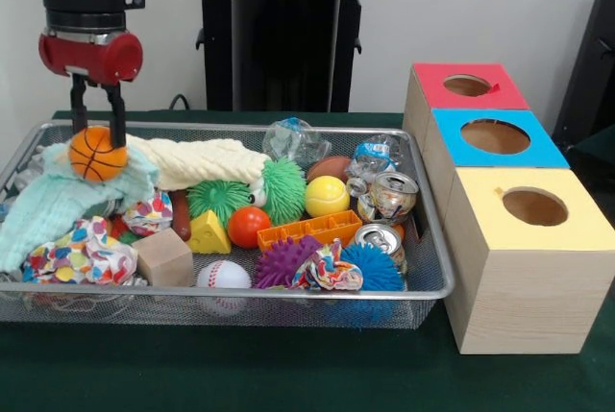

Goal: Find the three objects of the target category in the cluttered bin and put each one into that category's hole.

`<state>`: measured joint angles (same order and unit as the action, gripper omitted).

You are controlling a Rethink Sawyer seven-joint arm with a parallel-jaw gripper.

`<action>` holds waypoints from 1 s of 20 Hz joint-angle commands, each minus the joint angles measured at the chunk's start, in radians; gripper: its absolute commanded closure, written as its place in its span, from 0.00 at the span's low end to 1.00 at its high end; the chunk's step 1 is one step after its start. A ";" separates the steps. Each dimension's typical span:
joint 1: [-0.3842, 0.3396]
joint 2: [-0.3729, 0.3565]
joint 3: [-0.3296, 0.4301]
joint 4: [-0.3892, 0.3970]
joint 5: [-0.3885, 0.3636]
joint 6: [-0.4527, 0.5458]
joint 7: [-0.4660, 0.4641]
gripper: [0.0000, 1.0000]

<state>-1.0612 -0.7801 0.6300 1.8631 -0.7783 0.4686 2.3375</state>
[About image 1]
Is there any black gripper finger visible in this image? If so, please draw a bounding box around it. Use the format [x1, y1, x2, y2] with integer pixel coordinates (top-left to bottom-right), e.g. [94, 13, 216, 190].
[70, 74, 88, 134]
[103, 83, 128, 149]

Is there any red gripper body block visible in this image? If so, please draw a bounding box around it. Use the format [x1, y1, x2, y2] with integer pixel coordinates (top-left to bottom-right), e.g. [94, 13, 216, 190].
[37, 32, 144, 86]

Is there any orange toy basketball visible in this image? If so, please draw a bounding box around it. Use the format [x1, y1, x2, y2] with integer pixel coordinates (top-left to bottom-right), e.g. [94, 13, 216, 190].
[68, 126, 130, 184]

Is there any cream waffle cloth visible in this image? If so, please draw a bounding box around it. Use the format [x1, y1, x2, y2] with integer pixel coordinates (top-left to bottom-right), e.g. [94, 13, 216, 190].
[122, 135, 273, 191]

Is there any mint green waffle cloth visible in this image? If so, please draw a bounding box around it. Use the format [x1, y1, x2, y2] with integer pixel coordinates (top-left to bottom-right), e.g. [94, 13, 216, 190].
[0, 142, 160, 274]

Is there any colourful print cloth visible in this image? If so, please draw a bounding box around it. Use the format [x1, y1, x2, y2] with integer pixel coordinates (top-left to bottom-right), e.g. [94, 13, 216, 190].
[292, 238, 364, 291]

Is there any silver mesh bin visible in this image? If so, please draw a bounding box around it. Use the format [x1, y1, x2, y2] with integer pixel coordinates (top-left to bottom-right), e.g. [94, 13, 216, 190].
[0, 118, 457, 329]

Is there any wooden three-hole box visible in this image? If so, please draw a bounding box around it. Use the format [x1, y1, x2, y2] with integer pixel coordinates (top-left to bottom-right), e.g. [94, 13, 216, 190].
[402, 62, 615, 355]

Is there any red ball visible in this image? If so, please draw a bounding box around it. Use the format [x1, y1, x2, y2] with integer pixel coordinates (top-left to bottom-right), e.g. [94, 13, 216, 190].
[227, 206, 272, 249]

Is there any green fuzzy toy with eyes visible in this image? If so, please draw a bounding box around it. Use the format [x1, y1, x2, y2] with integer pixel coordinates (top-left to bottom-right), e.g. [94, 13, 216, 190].
[186, 157, 308, 229]

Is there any white toy baseball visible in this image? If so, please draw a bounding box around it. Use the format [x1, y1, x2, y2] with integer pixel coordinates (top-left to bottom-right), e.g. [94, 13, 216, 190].
[196, 260, 253, 317]

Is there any orange toy brick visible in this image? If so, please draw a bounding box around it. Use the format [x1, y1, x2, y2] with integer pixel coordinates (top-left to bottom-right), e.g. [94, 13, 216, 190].
[257, 209, 364, 253]

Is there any purple spiky ball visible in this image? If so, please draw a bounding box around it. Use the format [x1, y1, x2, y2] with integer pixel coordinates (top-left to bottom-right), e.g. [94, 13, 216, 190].
[254, 234, 323, 290]

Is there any yellow ball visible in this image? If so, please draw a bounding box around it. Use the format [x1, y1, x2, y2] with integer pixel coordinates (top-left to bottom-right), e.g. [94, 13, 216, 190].
[305, 175, 351, 219]

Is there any dark green tablecloth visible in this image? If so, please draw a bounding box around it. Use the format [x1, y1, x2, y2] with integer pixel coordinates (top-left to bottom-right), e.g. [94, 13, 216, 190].
[574, 131, 615, 178]
[0, 109, 615, 412]

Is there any blue fuzzy ball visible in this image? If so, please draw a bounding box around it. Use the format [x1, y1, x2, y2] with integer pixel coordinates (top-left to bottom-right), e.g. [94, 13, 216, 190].
[340, 242, 406, 322]

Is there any black chair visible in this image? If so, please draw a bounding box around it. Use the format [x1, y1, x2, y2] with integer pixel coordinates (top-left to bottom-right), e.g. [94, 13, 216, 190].
[552, 0, 615, 144]

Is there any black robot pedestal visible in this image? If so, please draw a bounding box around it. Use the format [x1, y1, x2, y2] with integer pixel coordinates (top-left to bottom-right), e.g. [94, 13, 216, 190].
[185, 0, 385, 113]

